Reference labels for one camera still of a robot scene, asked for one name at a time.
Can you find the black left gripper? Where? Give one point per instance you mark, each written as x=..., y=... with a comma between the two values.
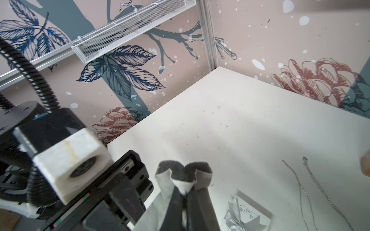
x=115, y=199

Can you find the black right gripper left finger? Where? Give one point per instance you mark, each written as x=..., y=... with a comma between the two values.
x=173, y=220

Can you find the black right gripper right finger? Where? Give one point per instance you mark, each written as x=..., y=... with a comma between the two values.
x=201, y=215

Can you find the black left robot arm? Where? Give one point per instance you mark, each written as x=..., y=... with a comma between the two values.
x=12, y=153

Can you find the orange spice jar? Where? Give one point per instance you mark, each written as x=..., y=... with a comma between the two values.
x=365, y=163

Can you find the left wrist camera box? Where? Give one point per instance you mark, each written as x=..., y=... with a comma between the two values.
x=67, y=157

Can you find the white mesh wall shelf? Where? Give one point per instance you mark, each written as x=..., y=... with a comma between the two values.
x=99, y=42

